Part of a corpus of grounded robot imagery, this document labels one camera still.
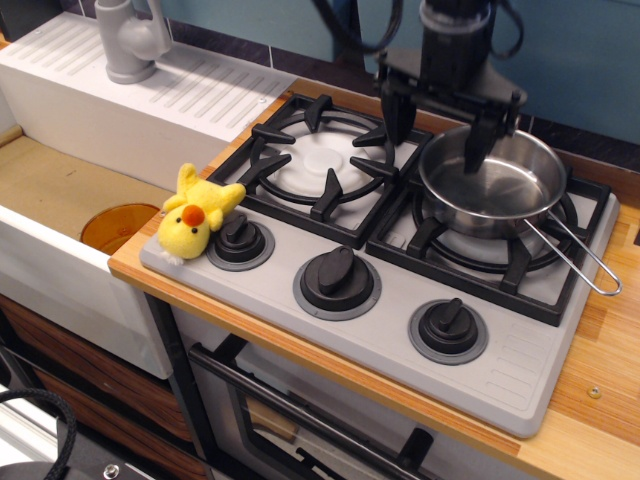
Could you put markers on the black middle stove knob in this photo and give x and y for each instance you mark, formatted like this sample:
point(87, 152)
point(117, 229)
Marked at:
point(338, 285)

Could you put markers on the wooden drawer unit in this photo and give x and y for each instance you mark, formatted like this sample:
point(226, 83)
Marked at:
point(115, 403)

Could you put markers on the black stove knob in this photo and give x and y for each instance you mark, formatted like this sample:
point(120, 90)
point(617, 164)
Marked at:
point(338, 285)
point(448, 332)
point(240, 245)

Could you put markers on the black burner grate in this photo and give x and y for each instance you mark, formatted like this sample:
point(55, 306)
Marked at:
point(543, 275)
point(317, 171)

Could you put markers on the toy oven door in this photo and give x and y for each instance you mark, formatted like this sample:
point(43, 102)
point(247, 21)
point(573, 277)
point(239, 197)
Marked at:
point(290, 423)

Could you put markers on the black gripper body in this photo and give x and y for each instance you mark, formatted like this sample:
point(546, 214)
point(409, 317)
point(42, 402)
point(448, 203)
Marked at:
point(447, 87)

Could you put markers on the orange plastic plate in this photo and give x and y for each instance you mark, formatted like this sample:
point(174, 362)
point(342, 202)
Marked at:
point(112, 228)

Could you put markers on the stainless steel pan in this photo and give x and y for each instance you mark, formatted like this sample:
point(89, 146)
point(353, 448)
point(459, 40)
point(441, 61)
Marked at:
point(512, 192)

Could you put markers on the yellow stuffed duck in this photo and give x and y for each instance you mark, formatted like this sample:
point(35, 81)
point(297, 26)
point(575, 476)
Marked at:
point(193, 213)

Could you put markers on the black left burner grate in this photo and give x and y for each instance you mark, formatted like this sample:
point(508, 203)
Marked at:
point(317, 171)

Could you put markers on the grey toy stove top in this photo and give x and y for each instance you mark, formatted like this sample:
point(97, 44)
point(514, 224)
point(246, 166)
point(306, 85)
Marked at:
point(508, 386)

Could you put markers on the black left stove knob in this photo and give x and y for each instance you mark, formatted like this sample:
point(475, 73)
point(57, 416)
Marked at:
point(240, 245)

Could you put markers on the white toy sink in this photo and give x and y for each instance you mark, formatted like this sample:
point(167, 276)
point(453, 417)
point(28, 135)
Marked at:
point(76, 143)

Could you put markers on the black right stove knob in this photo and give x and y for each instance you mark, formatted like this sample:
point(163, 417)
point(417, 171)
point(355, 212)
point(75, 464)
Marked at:
point(448, 332)

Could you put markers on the black right burner grate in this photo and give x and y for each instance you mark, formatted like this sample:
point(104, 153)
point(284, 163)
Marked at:
point(543, 275)

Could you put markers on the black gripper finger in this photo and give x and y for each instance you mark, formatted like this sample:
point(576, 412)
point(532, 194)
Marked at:
point(398, 113)
point(487, 127)

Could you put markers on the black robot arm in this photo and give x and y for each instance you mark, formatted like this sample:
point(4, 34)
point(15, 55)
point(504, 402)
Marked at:
point(463, 30)

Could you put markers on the grey toy faucet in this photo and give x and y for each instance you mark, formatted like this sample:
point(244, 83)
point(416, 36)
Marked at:
point(131, 45)

